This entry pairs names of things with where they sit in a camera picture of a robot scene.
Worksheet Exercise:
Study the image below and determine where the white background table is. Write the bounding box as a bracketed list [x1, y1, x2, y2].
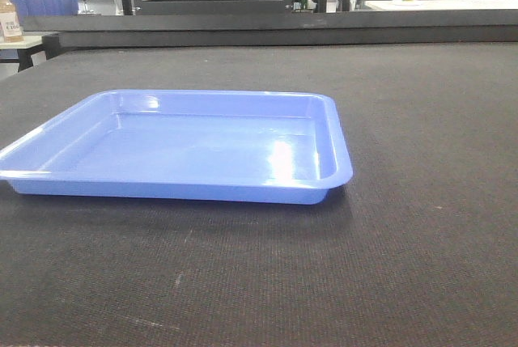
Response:
[350, 0, 517, 11]

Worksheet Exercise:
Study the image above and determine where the blue plastic tray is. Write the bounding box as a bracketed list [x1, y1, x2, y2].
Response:
[1, 90, 354, 205]

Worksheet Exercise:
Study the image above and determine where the small white side table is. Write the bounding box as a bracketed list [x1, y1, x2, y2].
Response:
[1, 36, 46, 72]

